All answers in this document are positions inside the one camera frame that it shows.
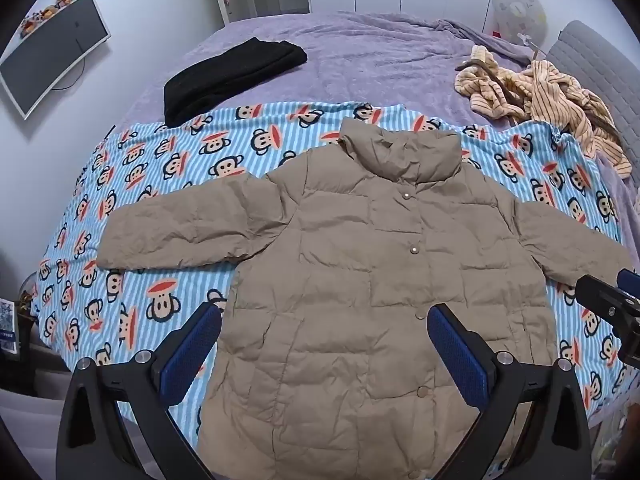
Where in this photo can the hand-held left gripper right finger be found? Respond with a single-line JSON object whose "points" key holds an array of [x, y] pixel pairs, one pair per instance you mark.
{"points": [[457, 350]]}

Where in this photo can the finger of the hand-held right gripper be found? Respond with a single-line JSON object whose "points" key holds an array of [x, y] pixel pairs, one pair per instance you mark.
{"points": [[600, 295], [630, 278]]}

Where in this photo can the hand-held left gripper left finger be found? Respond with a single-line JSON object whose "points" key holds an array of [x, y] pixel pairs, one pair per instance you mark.
{"points": [[192, 347]]}

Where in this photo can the khaki puffer jacket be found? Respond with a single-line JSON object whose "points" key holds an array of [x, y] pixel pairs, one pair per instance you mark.
{"points": [[350, 270]]}

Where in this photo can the blue striped monkey print blanket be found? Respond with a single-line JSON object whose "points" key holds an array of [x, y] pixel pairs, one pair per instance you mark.
{"points": [[165, 170]]}

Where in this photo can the blue printed box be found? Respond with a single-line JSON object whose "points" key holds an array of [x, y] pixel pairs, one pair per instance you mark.
{"points": [[9, 325]]}

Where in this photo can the yellow striped garment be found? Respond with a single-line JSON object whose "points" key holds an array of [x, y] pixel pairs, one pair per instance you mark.
{"points": [[560, 90]]}

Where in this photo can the grey padded headboard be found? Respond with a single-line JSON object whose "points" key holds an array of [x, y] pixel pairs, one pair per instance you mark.
{"points": [[595, 60]]}

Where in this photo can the brown cloth belt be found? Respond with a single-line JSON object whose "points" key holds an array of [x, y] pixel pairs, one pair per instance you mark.
{"points": [[492, 72]]}

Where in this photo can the black folded garment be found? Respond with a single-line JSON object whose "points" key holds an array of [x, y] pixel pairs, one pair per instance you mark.
{"points": [[230, 77]]}

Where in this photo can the round white patterned pillow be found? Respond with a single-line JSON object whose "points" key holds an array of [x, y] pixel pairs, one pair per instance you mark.
{"points": [[520, 12]]}

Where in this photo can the purple bed cover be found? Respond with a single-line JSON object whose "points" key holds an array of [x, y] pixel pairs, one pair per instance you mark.
{"points": [[375, 60]]}

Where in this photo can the orange toy figurines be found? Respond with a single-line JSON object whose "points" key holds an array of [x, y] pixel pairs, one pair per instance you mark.
{"points": [[42, 14]]}

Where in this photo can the wall-mounted monitor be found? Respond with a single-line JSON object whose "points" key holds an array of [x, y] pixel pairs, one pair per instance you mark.
{"points": [[50, 55]]}

